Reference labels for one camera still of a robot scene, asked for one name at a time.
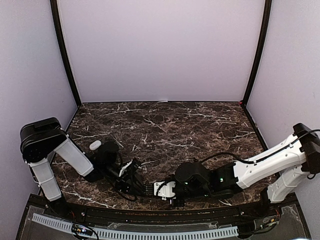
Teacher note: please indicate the white slotted cable duct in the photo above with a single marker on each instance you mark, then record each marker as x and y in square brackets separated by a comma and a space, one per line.
[109, 234]

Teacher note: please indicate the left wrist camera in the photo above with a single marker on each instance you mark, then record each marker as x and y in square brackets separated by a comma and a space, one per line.
[124, 168]

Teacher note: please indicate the black charging case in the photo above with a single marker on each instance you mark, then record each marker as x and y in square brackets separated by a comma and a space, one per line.
[149, 190]

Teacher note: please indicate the black front frame rail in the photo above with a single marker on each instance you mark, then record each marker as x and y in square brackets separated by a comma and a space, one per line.
[104, 206]

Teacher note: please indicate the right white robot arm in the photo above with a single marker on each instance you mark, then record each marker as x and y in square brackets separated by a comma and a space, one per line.
[297, 157]

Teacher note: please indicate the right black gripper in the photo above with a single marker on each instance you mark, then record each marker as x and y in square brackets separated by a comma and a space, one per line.
[176, 203]

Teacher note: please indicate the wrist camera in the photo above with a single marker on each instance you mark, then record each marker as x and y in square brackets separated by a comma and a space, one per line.
[164, 190]
[124, 168]

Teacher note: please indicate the left black frame post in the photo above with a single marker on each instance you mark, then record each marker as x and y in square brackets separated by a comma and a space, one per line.
[63, 51]

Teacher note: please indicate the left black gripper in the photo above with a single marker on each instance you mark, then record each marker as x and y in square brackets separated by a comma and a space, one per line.
[128, 180]

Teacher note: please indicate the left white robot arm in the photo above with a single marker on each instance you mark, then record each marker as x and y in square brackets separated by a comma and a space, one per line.
[46, 137]

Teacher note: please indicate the white earbud charging case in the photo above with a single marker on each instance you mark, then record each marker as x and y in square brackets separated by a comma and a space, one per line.
[95, 145]

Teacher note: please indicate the black frame post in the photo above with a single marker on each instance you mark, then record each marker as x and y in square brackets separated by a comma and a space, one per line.
[63, 51]
[258, 52]

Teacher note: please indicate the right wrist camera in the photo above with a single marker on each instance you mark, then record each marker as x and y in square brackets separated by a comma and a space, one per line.
[164, 190]

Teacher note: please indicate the right black frame post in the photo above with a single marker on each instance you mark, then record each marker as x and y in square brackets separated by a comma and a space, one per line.
[258, 52]

